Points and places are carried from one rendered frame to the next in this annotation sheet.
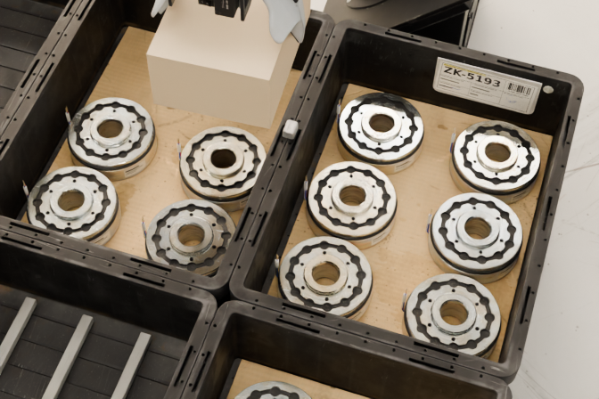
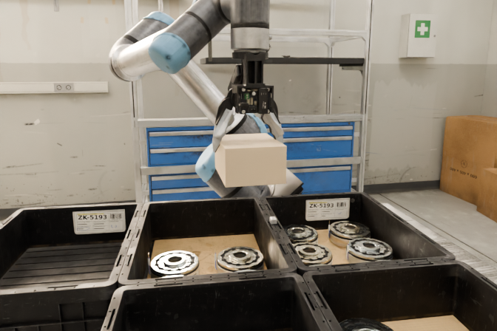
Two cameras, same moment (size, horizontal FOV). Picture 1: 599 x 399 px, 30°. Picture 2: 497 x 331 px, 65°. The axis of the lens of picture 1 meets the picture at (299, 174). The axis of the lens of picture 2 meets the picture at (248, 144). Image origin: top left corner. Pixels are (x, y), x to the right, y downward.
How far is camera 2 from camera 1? 0.77 m
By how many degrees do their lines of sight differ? 49
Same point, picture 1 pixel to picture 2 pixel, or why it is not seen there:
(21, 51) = (102, 258)
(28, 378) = not seen: outside the picture
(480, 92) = (326, 213)
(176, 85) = (239, 167)
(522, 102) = (344, 212)
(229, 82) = (267, 154)
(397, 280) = not seen: hidden behind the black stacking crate
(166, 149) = (203, 269)
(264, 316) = (328, 272)
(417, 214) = (336, 258)
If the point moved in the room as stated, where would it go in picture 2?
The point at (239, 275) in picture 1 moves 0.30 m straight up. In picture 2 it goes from (299, 263) to (305, 91)
